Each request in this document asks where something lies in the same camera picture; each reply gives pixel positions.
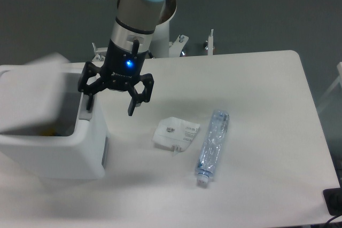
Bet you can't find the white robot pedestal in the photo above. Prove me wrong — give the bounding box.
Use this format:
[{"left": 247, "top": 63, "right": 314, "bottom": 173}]
[{"left": 91, "top": 0, "right": 217, "bottom": 62}]

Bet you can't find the white trash can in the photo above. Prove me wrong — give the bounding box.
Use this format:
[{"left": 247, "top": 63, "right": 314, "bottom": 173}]
[{"left": 1, "top": 66, "right": 108, "bottom": 179}]

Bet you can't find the black device at edge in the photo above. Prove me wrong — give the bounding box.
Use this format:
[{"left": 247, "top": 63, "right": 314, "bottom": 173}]
[{"left": 323, "top": 187, "right": 341, "bottom": 227}]

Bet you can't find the yellow trash inside can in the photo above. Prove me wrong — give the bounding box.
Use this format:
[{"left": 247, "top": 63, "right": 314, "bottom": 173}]
[{"left": 38, "top": 128, "right": 61, "bottom": 137}]

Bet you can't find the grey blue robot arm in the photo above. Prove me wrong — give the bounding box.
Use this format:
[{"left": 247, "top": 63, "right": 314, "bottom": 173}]
[{"left": 78, "top": 0, "right": 166, "bottom": 115}]

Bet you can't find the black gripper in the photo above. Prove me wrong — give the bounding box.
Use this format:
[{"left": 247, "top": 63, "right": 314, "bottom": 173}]
[{"left": 77, "top": 38, "right": 155, "bottom": 117}]

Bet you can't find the white frame at right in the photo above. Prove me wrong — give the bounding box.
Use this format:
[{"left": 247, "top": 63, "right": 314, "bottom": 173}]
[{"left": 316, "top": 62, "right": 341, "bottom": 114}]

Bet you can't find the white trash can lid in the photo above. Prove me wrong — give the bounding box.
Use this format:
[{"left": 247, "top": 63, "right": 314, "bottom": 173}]
[{"left": 1, "top": 53, "right": 69, "bottom": 133}]

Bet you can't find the crushed clear plastic bottle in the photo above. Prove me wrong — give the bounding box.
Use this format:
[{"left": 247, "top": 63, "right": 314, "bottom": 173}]
[{"left": 195, "top": 109, "right": 230, "bottom": 188}]

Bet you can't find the crumpled white plastic bag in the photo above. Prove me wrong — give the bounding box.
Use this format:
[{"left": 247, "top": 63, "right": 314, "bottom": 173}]
[{"left": 152, "top": 117, "right": 200, "bottom": 156}]

